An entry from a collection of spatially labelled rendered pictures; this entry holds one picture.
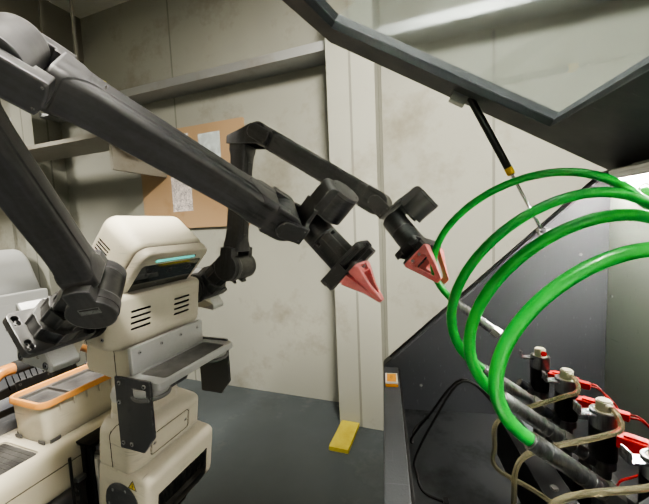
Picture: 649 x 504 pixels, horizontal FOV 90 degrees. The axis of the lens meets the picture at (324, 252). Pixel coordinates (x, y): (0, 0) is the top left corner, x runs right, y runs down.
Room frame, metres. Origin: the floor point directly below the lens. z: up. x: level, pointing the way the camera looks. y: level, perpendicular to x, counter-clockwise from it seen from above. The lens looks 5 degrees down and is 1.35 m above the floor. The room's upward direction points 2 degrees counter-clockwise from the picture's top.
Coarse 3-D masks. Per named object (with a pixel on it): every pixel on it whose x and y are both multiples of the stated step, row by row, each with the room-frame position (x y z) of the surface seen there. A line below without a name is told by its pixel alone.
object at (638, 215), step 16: (576, 224) 0.37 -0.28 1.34; (592, 224) 0.36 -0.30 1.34; (544, 240) 0.37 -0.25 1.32; (512, 256) 0.38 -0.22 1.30; (528, 256) 0.38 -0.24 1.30; (496, 272) 0.39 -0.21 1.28; (512, 272) 0.38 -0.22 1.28; (496, 288) 0.38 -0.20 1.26; (480, 304) 0.39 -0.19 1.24; (464, 336) 0.39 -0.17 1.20; (464, 352) 0.39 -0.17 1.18; (480, 368) 0.39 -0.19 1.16; (480, 384) 0.39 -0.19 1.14; (512, 400) 0.38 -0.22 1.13; (528, 416) 0.37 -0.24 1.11; (544, 432) 0.37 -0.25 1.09; (560, 432) 0.37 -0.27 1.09
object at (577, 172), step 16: (528, 176) 0.59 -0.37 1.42; (544, 176) 0.58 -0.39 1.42; (576, 176) 0.56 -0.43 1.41; (592, 176) 0.54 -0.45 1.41; (608, 176) 0.53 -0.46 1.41; (496, 192) 0.62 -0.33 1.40; (640, 192) 0.51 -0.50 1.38; (464, 208) 0.65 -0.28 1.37; (448, 224) 0.67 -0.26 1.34; (432, 272) 0.69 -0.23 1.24
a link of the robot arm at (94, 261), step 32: (0, 32) 0.33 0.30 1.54; (32, 32) 0.37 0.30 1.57; (32, 64) 0.35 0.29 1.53; (0, 128) 0.39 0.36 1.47; (0, 160) 0.39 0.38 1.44; (32, 160) 0.43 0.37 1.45; (0, 192) 0.41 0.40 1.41; (32, 192) 0.43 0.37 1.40; (32, 224) 0.45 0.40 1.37; (64, 224) 0.47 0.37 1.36; (64, 256) 0.49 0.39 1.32; (96, 256) 0.55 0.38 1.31; (64, 288) 0.52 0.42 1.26; (96, 288) 0.54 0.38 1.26; (96, 320) 0.55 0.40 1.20
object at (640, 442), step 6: (624, 432) 0.35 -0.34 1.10; (618, 438) 0.35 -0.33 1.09; (624, 438) 0.35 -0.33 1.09; (630, 438) 0.35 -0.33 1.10; (636, 438) 0.34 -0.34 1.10; (642, 438) 0.34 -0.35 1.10; (618, 444) 0.35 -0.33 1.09; (624, 444) 0.35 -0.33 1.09; (630, 444) 0.34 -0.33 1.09; (636, 444) 0.34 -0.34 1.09; (642, 444) 0.34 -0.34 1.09; (648, 444) 0.34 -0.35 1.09; (630, 450) 0.34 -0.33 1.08; (636, 450) 0.34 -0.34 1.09
